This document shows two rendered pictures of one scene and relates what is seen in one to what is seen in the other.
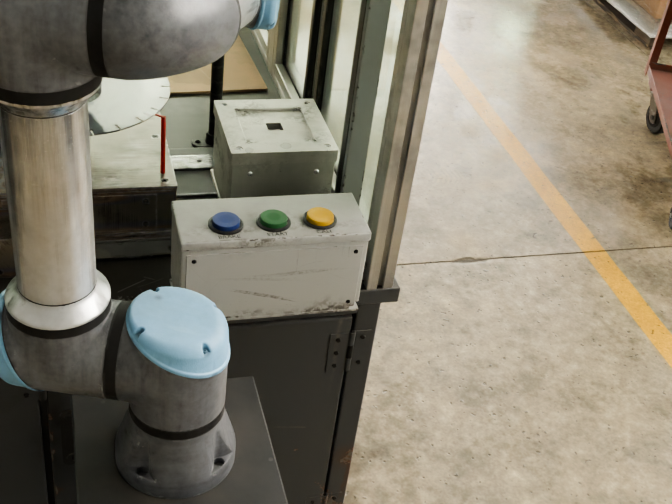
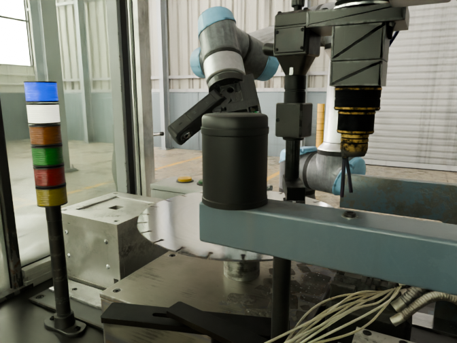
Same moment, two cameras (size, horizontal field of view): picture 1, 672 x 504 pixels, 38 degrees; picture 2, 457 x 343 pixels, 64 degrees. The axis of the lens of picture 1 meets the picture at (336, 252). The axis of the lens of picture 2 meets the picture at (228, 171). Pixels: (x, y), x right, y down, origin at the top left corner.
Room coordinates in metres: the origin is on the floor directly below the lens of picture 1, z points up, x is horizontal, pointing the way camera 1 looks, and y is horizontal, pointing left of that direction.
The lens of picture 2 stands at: (1.78, 0.87, 1.14)
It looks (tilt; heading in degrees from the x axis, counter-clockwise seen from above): 12 degrees down; 228
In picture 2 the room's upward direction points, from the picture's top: straight up
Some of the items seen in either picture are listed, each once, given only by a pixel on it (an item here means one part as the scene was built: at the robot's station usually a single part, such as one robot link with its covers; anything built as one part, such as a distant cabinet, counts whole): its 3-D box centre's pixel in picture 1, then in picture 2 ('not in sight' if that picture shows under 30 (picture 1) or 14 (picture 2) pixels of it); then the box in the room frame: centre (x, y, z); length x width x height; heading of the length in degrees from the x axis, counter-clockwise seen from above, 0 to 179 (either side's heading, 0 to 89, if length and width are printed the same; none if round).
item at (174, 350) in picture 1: (172, 354); (299, 167); (0.83, 0.17, 0.91); 0.13 x 0.12 x 0.14; 91
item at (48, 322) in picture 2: (214, 138); (64, 319); (1.60, 0.26, 0.76); 0.09 x 0.03 x 0.03; 110
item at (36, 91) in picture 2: not in sight; (41, 92); (1.60, 0.26, 1.14); 0.05 x 0.04 x 0.03; 20
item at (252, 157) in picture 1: (271, 163); (117, 238); (1.44, 0.13, 0.82); 0.18 x 0.18 x 0.15; 20
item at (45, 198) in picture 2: not in sight; (52, 194); (1.60, 0.26, 0.98); 0.05 x 0.04 x 0.03; 20
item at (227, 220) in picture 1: (225, 224); not in sight; (1.13, 0.16, 0.90); 0.04 x 0.04 x 0.02
